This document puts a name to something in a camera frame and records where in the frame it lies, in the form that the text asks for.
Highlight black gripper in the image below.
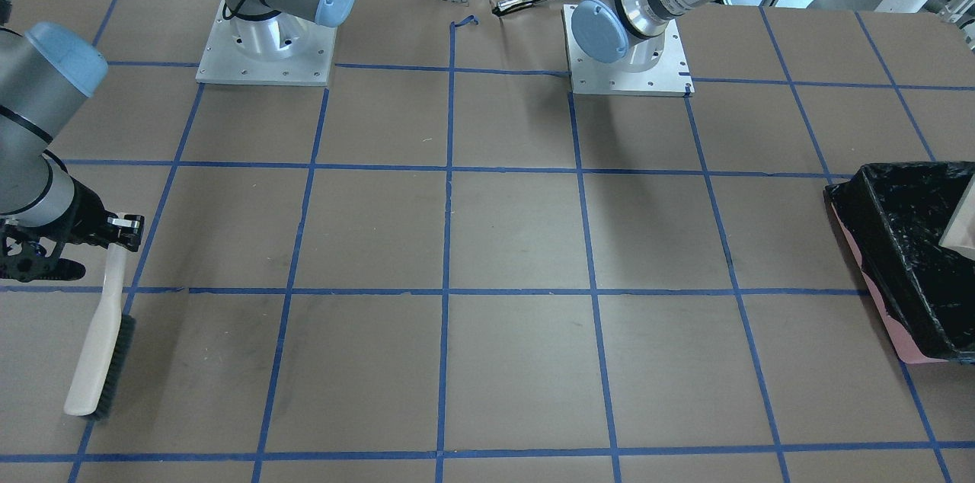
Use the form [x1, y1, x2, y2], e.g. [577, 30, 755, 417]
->
[1, 180, 145, 283]

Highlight beige hand brush black bristles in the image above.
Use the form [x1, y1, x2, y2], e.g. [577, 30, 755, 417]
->
[63, 244, 135, 421]

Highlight beige plastic dustpan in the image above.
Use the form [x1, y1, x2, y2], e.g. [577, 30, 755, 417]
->
[938, 177, 975, 261]

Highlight black lined trash bin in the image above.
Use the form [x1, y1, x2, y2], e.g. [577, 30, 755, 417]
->
[824, 162, 974, 364]

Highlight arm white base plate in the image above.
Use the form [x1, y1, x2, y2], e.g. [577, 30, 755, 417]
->
[196, 2, 337, 87]
[563, 5, 695, 97]

